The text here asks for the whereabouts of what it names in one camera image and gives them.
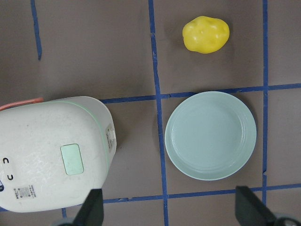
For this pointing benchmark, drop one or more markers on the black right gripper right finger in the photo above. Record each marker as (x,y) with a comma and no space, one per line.
(249,210)

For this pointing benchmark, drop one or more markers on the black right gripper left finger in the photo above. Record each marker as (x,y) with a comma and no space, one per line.
(91,212)

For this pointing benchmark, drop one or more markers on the white rice cooker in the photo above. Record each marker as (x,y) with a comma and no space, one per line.
(52,154)

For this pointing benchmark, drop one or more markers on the light green plate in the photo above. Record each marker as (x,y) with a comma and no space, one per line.
(210,136)

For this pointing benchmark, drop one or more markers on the yellow toy potato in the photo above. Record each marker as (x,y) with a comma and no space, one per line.
(205,34)

